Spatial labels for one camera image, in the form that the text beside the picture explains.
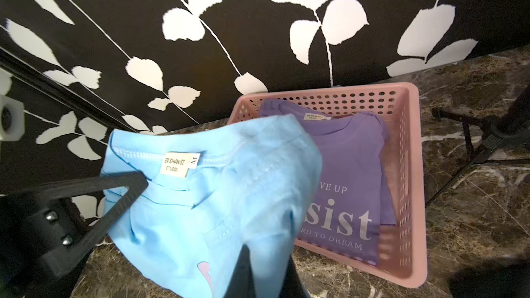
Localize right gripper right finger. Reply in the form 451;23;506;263
224;244;311;297

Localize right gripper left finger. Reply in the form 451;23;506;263
1;172;149;297

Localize light blue t-shirt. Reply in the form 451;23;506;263
102;115;322;297

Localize purple t-shirt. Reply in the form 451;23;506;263
259;99;397;266

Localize pink plastic basket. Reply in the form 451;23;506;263
228;83;427;288

